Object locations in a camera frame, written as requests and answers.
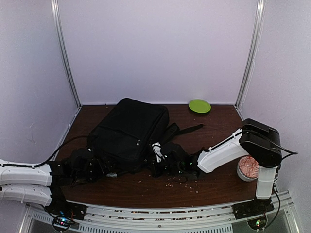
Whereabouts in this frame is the red patterned white bowl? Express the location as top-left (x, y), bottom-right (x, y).
top-left (237, 156), bottom-right (259, 182)

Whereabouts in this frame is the black student bag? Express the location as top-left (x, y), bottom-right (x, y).
top-left (86, 98), bottom-right (205, 178)

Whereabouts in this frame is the aluminium frame post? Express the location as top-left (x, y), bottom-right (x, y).
top-left (235, 0), bottom-right (266, 112)
top-left (51, 0), bottom-right (82, 108)

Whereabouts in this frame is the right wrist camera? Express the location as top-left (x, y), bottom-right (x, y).
top-left (152, 142), bottom-right (188, 167)

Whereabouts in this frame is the front aluminium rail base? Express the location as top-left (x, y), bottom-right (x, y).
top-left (20, 191), bottom-right (302, 233)

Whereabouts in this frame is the green plate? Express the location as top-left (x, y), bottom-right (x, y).
top-left (188, 99), bottom-right (211, 114)

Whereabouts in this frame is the left aluminium frame post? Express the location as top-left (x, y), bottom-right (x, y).
top-left (51, 0), bottom-right (82, 108)

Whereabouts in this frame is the right aluminium frame post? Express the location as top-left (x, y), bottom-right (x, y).
top-left (235, 0), bottom-right (266, 112)

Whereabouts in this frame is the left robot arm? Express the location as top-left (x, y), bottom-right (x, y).
top-left (0, 148), bottom-right (112, 216)

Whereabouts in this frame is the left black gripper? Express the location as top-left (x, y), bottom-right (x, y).
top-left (72, 156), bottom-right (117, 183)

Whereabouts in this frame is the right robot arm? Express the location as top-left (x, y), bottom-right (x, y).
top-left (145, 118), bottom-right (295, 218)

